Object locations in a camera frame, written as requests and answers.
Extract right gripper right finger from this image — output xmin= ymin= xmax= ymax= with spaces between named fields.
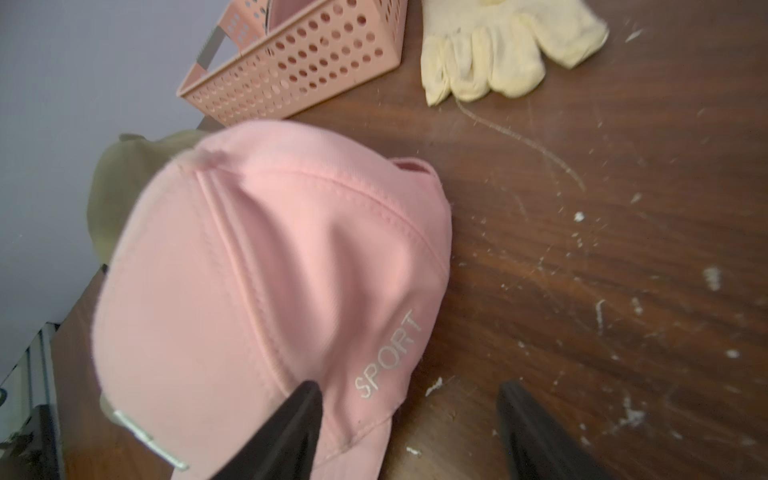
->
xmin=496 ymin=381 xmax=611 ymax=480

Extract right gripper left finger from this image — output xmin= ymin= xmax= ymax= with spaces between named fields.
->
xmin=213 ymin=380 xmax=323 ymax=480

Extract pink baseball cap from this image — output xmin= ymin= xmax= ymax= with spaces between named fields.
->
xmin=92 ymin=120 xmax=452 ymax=479

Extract beige baseball cap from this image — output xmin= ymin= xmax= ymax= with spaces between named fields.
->
xmin=86 ymin=130 xmax=207 ymax=266

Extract pink plastic basket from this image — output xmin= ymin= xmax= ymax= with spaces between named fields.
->
xmin=177 ymin=0 xmax=408 ymax=126

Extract cream work glove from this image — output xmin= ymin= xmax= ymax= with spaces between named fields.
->
xmin=420 ymin=0 xmax=609 ymax=106

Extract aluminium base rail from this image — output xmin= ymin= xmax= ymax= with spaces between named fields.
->
xmin=1 ymin=323 xmax=66 ymax=479

